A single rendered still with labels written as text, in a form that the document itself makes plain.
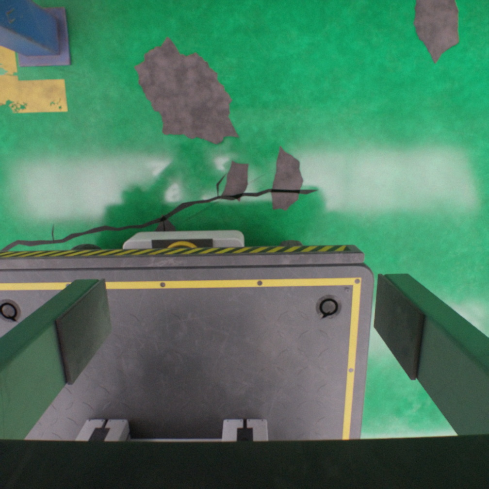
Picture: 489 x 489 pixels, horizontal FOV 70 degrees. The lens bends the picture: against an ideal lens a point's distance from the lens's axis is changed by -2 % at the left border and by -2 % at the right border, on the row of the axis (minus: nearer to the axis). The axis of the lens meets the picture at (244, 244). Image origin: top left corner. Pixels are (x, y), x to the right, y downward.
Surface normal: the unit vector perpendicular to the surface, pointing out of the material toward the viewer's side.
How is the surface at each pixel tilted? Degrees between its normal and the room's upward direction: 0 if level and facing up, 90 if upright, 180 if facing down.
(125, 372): 0
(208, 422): 0
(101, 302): 90
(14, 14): 90
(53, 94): 0
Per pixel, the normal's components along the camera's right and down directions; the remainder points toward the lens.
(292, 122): -0.01, 0.25
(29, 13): 1.00, 0.00
